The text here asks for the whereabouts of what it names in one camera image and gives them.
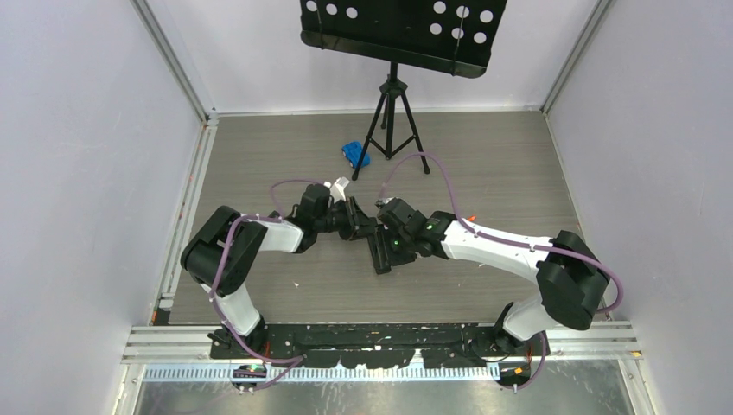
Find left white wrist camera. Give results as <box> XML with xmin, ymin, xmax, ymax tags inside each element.
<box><xmin>323</xmin><ymin>176</ymin><xmax>350</xmax><ymax>202</ymax></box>

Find blue toy car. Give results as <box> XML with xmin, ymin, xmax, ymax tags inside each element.
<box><xmin>341</xmin><ymin>141</ymin><xmax>371</xmax><ymax>170</ymax></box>

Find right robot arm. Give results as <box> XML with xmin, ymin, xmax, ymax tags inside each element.
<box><xmin>374</xmin><ymin>198</ymin><xmax>610</xmax><ymax>355</ymax></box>

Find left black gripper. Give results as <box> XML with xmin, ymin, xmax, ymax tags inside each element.
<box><xmin>314</xmin><ymin>196</ymin><xmax>375</xmax><ymax>240</ymax></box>

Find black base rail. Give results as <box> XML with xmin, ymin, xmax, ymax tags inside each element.
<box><xmin>207</xmin><ymin>322</ymin><xmax>549</xmax><ymax>369</ymax></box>

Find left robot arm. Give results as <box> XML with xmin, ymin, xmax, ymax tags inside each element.
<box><xmin>180</xmin><ymin>182</ymin><xmax>377</xmax><ymax>358</ymax></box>

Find black music stand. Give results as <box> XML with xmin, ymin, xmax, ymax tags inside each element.
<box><xmin>299</xmin><ymin>0</ymin><xmax>507</xmax><ymax>180</ymax></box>

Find plain black remote control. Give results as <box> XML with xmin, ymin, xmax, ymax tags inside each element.
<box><xmin>367</xmin><ymin>226</ymin><xmax>400</xmax><ymax>275</ymax></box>

